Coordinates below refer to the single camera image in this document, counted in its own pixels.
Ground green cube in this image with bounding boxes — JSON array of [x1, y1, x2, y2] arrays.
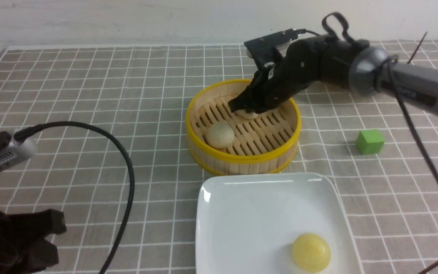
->
[[355, 129, 385, 155]]

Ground grey checked tablecloth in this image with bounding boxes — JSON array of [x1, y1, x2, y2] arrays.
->
[[0, 45, 438, 274]]

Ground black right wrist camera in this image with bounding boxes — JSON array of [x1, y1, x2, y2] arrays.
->
[[244, 29, 306, 71]]

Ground black left camera cable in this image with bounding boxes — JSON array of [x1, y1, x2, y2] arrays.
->
[[14, 121, 135, 274]]

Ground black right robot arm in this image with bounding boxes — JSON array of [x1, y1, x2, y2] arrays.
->
[[228, 36, 438, 116]]

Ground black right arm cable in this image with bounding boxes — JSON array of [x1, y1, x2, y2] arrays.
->
[[303, 12, 438, 274]]

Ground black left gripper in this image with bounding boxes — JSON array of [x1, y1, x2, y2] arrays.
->
[[0, 209, 67, 274]]

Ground white square plate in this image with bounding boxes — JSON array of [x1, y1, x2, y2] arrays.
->
[[195, 173, 363, 274]]

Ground yellow rimmed bamboo steamer basket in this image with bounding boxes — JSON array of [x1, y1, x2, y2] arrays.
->
[[185, 79, 302, 175]]

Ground white steamed bun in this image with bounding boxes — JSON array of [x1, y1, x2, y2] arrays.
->
[[235, 110, 259, 120], [205, 121, 235, 149]]

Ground yellow steamed bun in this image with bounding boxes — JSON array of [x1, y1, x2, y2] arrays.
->
[[290, 233, 332, 274]]

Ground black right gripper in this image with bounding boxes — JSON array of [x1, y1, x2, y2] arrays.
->
[[228, 38, 328, 114]]

